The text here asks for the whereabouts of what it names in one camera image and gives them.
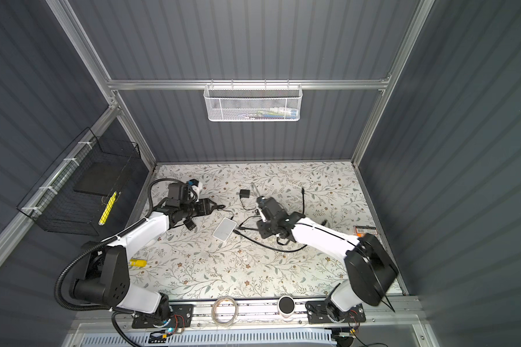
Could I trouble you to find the clear tape roll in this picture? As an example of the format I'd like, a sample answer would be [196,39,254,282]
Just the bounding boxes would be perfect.
[211,296,239,327]

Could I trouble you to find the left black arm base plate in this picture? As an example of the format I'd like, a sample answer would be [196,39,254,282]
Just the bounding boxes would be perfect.
[132,304,195,331]

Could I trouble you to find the aluminium front rail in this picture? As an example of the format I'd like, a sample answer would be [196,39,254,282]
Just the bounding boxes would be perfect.
[75,296,424,333]

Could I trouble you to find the black foam pad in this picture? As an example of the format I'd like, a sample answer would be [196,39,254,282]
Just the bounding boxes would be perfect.
[73,163,132,197]

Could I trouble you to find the white network switch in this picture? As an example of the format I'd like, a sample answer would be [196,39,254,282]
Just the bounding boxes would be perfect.
[212,218,237,242]

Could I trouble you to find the yellow green marker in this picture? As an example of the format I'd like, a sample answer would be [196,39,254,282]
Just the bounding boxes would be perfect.
[98,192,119,226]

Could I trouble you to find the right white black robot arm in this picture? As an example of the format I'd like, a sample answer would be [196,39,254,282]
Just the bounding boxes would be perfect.
[256,197,399,322]

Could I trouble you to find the black wire basket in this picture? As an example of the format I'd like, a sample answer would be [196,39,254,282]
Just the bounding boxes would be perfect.
[17,128,145,237]

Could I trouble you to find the black power adapter thin cord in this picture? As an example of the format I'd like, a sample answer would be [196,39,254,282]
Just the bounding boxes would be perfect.
[173,207,235,233]

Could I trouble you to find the white wire mesh basket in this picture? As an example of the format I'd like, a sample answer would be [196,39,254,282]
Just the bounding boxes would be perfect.
[203,86,303,122]

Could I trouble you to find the pack of coloured markers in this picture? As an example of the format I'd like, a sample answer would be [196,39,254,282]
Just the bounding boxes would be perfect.
[355,226,378,237]

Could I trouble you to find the small yellow block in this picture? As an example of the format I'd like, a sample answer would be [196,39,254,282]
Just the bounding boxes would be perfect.
[130,259,147,267]

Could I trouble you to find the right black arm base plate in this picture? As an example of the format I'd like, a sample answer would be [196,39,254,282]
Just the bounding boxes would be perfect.
[305,301,366,325]

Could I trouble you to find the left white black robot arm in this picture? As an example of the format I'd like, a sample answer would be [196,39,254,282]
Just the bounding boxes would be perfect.
[54,178,225,322]

